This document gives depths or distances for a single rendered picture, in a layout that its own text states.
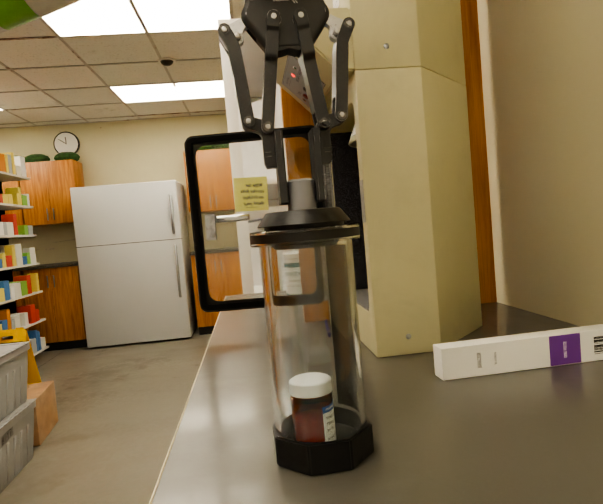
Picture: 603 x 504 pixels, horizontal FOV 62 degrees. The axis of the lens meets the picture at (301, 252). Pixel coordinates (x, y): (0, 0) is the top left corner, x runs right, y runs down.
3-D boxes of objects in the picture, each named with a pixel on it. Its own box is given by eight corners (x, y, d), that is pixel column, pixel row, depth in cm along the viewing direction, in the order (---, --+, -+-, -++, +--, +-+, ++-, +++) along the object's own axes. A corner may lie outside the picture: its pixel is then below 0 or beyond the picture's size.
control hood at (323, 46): (324, 115, 112) (321, 70, 111) (355, 69, 80) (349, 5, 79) (273, 119, 111) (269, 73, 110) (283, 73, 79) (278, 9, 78)
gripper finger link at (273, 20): (283, 10, 46) (267, 8, 46) (274, 132, 47) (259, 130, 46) (280, 27, 50) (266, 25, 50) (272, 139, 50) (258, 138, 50)
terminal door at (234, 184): (333, 302, 113) (318, 124, 110) (200, 313, 113) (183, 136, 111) (333, 301, 113) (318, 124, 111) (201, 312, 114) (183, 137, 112)
